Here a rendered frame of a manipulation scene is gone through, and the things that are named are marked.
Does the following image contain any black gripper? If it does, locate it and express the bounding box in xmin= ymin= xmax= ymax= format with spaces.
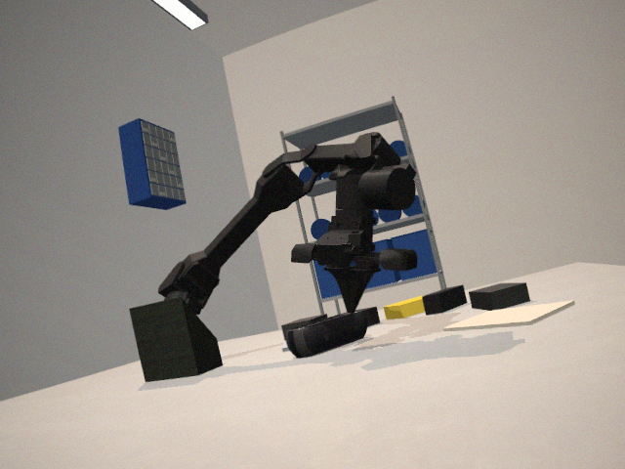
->
xmin=291 ymin=209 xmax=417 ymax=314

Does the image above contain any yellow rectangular block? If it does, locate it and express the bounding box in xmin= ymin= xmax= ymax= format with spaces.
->
xmin=384 ymin=297 xmax=425 ymax=319

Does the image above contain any cream flat board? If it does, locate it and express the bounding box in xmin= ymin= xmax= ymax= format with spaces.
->
xmin=443 ymin=300 xmax=575 ymax=331

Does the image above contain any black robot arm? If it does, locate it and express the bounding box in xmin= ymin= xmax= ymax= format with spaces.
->
xmin=158 ymin=132 xmax=417 ymax=315

